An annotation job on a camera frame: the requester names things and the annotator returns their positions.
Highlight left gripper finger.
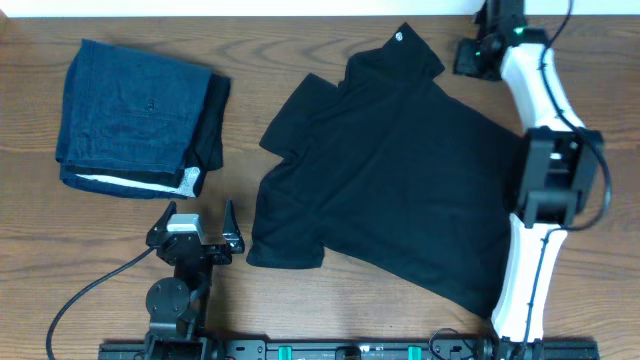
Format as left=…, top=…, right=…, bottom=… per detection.
left=222, top=200, right=245, bottom=253
left=149, top=201, right=177, bottom=235

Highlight black t-shirt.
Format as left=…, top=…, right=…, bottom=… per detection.
left=247, top=25, right=521, bottom=318

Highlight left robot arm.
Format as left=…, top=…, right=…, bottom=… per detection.
left=143, top=200, right=245, bottom=360

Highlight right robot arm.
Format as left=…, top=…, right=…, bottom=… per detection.
left=454, top=0, right=612, bottom=359

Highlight folded black garment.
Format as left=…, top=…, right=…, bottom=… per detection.
left=186, top=74, right=231, bottom=197

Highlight folded dark blue jeans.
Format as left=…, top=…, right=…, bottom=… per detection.
left=55, top=39, right=214, bottom=199

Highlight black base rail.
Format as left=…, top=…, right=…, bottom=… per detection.
left=97, top=338, right=600, bottom=360

